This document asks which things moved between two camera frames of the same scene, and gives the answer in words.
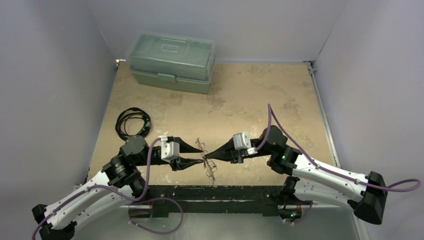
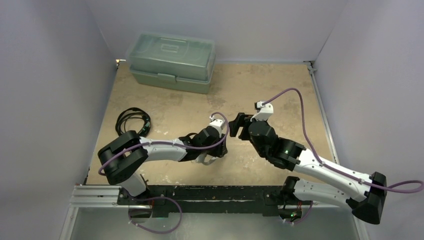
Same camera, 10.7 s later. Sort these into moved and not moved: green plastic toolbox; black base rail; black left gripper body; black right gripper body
Moved: black left gripper body; black right gripper body
Not moved: black base rail; green plastic toolbox
